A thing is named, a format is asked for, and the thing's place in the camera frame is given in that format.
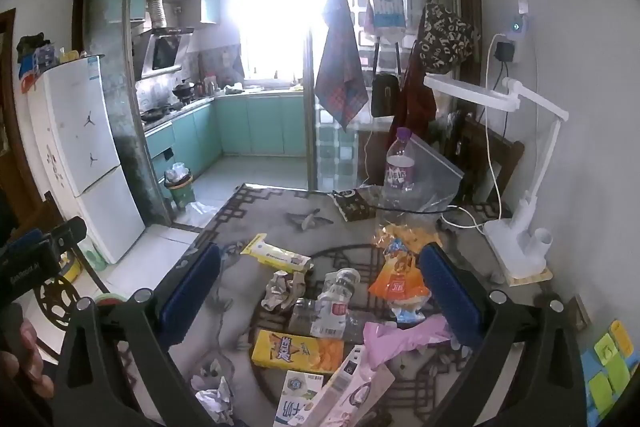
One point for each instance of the dark red garment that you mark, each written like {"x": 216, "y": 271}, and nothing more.
{"x": 417, "y": 102}

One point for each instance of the crushed clear plastic bottle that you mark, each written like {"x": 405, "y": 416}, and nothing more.
{"x": 332, "y": 302}

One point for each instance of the person's left hand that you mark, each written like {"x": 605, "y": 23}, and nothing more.
{"x": 30, "y": 377}

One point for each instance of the wooden lamp coaster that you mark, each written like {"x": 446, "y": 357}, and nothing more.
{"x": 530, "y": 278}

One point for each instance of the white night light plug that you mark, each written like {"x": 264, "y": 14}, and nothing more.
{"x": 519, "y": 22}

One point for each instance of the pink white slim box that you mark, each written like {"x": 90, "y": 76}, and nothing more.
{"x": 350, "y": 394}

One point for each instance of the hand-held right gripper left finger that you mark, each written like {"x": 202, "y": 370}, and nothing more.
{"x": 192, "y": 292}

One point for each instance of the yellow white long box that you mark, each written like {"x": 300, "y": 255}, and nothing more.
{"x": 275, "y": 253}

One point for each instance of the black wok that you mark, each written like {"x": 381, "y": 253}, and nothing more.
{"x": 184, "y": 89}

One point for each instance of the plaid hanging cloth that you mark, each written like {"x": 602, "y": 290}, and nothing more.
{"x": 340, "y": 72}

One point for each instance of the orange snack packet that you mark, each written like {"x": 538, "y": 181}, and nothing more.
{"x": 397, "y": 279}

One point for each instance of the clear zip bag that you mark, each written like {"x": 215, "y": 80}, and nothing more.
{"x": 435, "y": 177}

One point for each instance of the red white packet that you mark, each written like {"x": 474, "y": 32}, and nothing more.
{"x": 30, "y": 83}

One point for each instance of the clear bag of orange snacks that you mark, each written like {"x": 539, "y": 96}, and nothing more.
{"x": 407, "y": 232}

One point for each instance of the black shoulder bag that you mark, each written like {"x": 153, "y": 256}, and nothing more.
{"x": 385, "y": 94}

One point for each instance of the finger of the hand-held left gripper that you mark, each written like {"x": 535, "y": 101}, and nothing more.
{"x": 62, "y": 234}

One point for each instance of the dark cloth bundle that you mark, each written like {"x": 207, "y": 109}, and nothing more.
{"x": 31, "y": 43}

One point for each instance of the white blue milk carton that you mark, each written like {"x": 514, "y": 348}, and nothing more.
{"x": 297, "y": 399}

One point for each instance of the black wall charger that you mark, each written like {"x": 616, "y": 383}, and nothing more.
{"x": 503, "y": 52}

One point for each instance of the teal base cabinets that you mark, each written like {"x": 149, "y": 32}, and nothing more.
{"x": 260, "y": 124}

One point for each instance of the white refrigerator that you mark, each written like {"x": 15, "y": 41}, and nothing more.
{"x": 85, "y": 132}

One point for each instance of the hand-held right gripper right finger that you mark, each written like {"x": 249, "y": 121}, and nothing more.
{"x": 450, "y": 292}

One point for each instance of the carved wooden chair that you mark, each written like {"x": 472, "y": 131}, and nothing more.
{"x": 55, "y": 299}

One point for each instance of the yellow orange cardboard box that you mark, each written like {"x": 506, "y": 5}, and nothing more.
{"x": 295, "y": 352}

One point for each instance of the cartoon face hanging bag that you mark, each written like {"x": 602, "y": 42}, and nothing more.
{"x": 386, "y": 4}

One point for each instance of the letter print hat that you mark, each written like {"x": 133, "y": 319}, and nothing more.
{"x": 445, "y": 39}

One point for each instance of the steel range hood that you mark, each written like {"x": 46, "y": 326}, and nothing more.
{"x": 164, "y": 52}

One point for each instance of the black patterned flat box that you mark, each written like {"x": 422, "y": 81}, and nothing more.
{"x": 355, "y": 204}

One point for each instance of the green kitchen waste bin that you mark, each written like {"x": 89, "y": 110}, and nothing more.
{"x": 179, "y": 189}

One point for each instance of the green plastic bottle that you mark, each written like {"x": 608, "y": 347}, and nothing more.
{"x": 95, "y": 257}

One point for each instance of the pink plastic bag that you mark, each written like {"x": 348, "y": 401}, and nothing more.
{"x": 400, "y": 337}

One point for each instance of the crumpled grey paper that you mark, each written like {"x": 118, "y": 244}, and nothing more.
{"x": 282, "y": 289}

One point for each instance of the crumpled white tissue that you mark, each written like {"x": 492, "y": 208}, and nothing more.
{"x": 215, "y": 399}

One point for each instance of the dark wooden chair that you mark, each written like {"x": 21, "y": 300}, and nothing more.
{"x": 492, "y": 157}

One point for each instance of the purple label water bottle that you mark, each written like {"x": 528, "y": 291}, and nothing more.
{"x": 399, "y": 169}

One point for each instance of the white plastic bag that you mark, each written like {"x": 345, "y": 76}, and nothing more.
{"x": 202, "y": 207}

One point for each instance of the white desk lamp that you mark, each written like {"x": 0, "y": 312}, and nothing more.
{"x": 520, "y": 237}

